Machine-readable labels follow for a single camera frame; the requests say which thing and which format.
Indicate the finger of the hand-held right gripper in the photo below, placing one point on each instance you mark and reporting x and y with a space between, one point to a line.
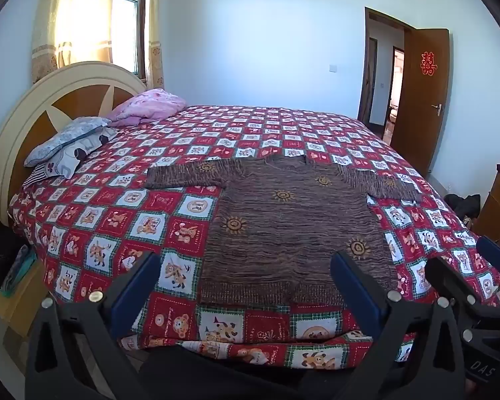
489 252
443 273

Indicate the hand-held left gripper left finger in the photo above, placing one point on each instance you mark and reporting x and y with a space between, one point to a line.
136 289

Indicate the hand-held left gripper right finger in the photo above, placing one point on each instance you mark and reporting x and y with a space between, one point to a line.
358 296

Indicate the brown knitted sweater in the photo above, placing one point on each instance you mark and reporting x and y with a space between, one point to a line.
283 225

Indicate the wooden cabinet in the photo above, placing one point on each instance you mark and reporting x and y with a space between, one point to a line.
498 212

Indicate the black bag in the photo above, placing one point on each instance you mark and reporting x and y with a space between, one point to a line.
464 208

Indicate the red patchwork printed bedspread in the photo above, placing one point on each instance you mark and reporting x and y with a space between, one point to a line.
108 216

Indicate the light wooden nightstand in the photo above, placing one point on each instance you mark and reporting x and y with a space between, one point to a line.
21 304

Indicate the teal cloth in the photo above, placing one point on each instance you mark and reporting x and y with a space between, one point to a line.
21 266

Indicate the dark cloth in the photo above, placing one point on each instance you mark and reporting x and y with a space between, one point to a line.
0 254

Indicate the striped cloth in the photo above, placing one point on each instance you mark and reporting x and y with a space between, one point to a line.
35 175

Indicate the brown wooden door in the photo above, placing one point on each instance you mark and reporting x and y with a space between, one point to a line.
416 112

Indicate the grey floral pillow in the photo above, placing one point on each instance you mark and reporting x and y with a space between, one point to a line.
66 137

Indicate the pink pillow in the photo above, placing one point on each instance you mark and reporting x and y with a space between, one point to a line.
150 106

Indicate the red paper door decoration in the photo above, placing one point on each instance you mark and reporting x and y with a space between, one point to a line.
428 63

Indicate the cream and wooden headboard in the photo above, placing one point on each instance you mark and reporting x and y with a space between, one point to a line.
8 133

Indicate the window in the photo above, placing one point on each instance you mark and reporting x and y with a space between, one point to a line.
127 33

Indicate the narrow yellow curtain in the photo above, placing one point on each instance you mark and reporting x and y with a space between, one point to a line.
154 29

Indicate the wide yellow curtain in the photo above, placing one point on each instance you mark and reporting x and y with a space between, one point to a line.
75 16

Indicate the dark wooden door frame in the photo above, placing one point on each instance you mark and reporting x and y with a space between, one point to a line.
366 71

